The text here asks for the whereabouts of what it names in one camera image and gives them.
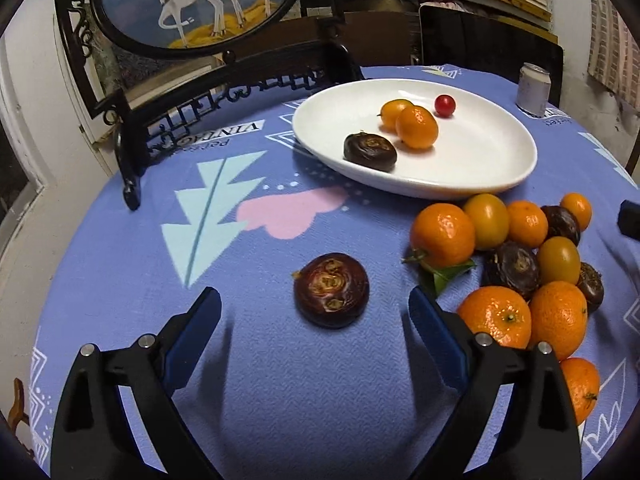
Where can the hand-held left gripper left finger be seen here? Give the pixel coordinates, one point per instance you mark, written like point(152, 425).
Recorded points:
point(197, 330)

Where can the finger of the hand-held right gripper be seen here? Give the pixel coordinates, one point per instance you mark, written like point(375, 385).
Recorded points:
point(631, 220)

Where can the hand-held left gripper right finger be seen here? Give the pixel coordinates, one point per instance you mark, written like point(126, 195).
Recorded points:
point(435, 330)

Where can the dark brown water chestnut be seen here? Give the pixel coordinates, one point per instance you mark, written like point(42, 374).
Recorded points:
point(510, 270)
point(370, 151)
point(562, 225)
point(591, 285)
point(331, 290)

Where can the yellow-orange kumquat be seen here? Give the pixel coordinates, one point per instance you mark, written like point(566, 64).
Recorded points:
point(558, 260)
point(486, 220)
point(391, 110)

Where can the orange mandarin with green leaf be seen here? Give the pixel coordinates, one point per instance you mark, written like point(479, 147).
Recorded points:
point(442, 235)

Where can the white oval plate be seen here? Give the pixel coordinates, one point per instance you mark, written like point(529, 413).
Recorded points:
point(475, 160)

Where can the blue printed tablecloth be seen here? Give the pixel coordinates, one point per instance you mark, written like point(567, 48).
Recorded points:
point(300, 400)

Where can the pale drink can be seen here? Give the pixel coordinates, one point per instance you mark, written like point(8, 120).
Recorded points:
point(532, 90)

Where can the brick pattern cloth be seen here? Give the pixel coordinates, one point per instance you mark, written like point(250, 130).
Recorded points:
point(617, 50)

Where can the brown wooden chair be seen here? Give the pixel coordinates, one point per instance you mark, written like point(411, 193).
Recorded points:
point(17, 405)

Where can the red cherry tomato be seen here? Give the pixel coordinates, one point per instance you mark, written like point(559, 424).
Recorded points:
point(444, 105)

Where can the white framed window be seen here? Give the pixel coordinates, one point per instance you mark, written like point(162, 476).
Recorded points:
point(15, 185)

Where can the leaning patterned board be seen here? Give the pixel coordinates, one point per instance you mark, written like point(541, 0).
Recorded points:
point(107, 65)

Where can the brown wooden cabinet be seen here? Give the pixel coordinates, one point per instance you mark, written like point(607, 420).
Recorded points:
point(375, 35)

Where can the round deer screen black stand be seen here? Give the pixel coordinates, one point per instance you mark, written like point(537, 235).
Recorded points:
point(200, 0)

